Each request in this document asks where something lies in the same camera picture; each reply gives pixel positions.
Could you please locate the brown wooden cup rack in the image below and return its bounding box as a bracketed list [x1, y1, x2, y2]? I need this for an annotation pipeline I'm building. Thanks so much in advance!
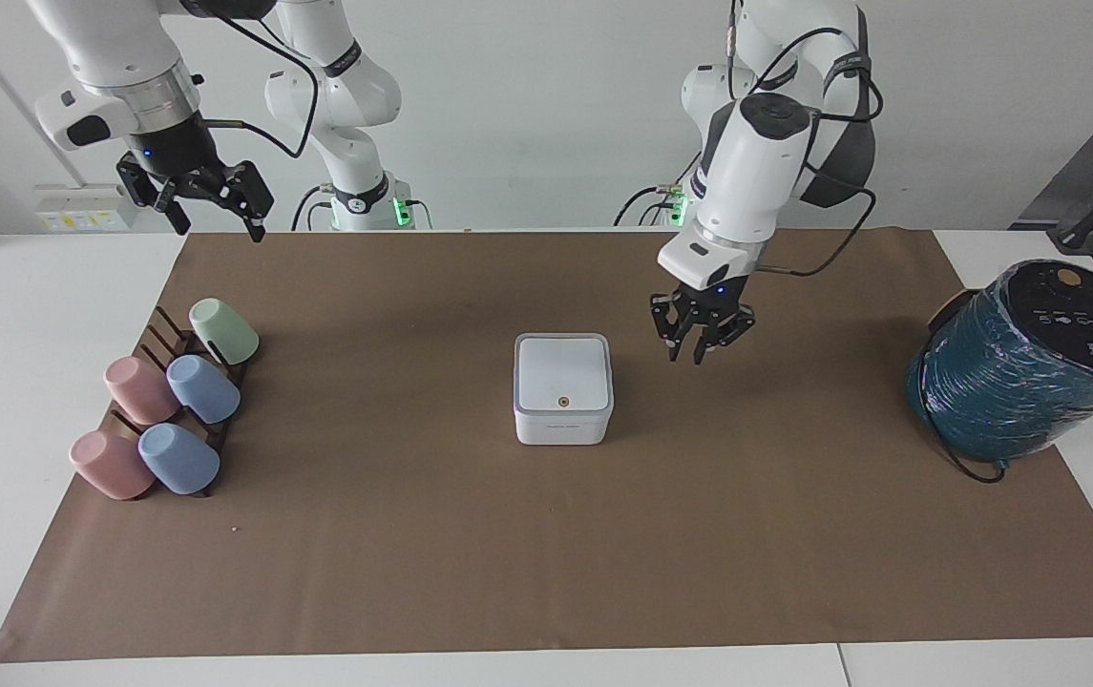
[105, 305, 251, 498]

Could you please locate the white wall socket box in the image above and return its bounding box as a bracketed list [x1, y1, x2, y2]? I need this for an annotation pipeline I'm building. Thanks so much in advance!
[34, 183, 142, 234]

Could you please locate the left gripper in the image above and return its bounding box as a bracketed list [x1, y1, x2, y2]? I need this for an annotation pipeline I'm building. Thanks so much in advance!
[649, 270, 758, 367]

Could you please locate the blue cup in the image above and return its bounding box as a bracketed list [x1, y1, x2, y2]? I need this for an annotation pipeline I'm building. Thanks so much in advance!
[137, 423, 221, 497]
[166, 354, 242, 426]

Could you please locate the pink cup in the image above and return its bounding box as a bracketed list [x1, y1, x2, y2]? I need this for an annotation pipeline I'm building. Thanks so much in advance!
[69, 429, 157, 501]
[104, 356, 180, 427]

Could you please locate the white square trash can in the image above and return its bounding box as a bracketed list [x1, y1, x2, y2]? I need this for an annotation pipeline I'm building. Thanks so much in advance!
[513, 332, 617, 448]

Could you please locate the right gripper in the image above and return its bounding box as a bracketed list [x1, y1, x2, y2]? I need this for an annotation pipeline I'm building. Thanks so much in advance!
[116, 110, 276, 244]

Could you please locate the green cup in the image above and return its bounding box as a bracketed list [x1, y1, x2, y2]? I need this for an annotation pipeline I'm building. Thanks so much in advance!
[188, 298, 261, 366]

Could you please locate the teal plastic-wrapped round appliance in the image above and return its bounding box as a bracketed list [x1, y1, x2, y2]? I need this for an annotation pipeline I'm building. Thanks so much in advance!
[906, 258, 1093, 465]

